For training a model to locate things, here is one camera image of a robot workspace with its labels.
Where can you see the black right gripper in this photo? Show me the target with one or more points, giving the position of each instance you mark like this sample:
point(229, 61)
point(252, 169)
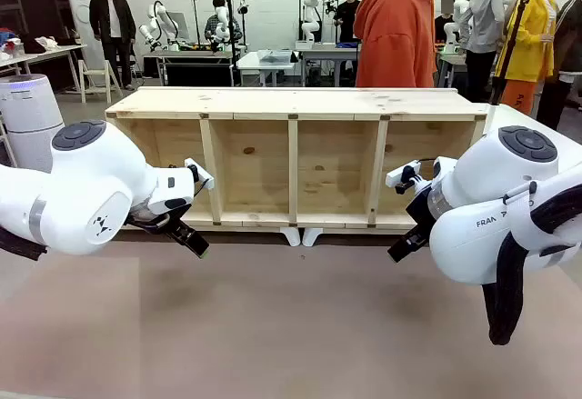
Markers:
point(420, 212)

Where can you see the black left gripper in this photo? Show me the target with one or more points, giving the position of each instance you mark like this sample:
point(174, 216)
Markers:
point(159, 219)

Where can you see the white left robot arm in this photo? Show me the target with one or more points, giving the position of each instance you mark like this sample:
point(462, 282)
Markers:
point(91, 167)

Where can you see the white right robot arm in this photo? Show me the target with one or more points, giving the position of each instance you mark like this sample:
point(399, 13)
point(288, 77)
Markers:
point(495, 199)

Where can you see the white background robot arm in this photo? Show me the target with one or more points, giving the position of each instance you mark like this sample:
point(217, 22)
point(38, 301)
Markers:
point(222, 26)
point(159, 22)
point(454, 26)
point(311, 12)

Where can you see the white plastic shelf foot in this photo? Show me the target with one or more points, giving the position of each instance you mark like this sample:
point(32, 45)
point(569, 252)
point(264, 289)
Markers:
point(312, 236)
point(291, 236)

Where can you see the pine wood shelf unit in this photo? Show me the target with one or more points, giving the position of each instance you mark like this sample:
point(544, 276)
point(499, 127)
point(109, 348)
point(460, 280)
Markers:
point(291, 103)

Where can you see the white background table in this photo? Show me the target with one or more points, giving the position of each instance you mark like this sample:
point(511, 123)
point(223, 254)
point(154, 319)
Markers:
point(266, 65)

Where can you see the white cylindrical air purifier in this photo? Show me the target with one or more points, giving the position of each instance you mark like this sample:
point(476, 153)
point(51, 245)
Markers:
point(29, 117)

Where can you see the person in orange hoodie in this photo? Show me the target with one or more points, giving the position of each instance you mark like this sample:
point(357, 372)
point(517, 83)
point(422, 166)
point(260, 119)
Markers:
point(393, 31)

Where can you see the seated person in plaid shirt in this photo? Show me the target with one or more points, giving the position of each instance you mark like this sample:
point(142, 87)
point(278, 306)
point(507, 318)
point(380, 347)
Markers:
point(213, 24)

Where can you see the black tripod stand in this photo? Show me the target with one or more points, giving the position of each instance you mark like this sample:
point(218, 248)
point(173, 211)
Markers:
point(511, 44)

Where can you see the seated person in dark clothes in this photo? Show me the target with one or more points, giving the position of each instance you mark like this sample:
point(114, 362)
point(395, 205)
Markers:
point(443, 22)

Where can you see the person in black jacket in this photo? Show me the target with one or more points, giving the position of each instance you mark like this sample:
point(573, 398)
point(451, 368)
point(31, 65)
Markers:
point(113, 22)

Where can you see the mannequin in grey hoodie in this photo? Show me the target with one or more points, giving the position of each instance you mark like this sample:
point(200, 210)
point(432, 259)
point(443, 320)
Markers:
point(484, 22)

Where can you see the person in black shirt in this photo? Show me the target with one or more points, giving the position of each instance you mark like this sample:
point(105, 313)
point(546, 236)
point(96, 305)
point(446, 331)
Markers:
point(348, 15)

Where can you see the mannequin in yellow jacket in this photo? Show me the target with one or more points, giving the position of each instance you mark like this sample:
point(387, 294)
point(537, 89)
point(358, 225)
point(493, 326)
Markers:
point(529, 40)

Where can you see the figure in dark striped jacket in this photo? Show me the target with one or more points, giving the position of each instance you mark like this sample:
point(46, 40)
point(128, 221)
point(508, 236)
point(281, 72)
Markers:
point(566, 53)

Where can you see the tall white standing air conditioner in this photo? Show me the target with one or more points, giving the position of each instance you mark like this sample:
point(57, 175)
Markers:
point(82, 12)

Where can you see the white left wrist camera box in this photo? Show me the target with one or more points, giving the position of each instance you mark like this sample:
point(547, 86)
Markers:
point(202, 172)

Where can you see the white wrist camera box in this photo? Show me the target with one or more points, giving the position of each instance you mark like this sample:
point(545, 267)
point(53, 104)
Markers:
point(402, 174)
point(202, 172)

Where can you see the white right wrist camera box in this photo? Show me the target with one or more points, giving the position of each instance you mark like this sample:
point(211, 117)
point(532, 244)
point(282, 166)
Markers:
point(402, 174)

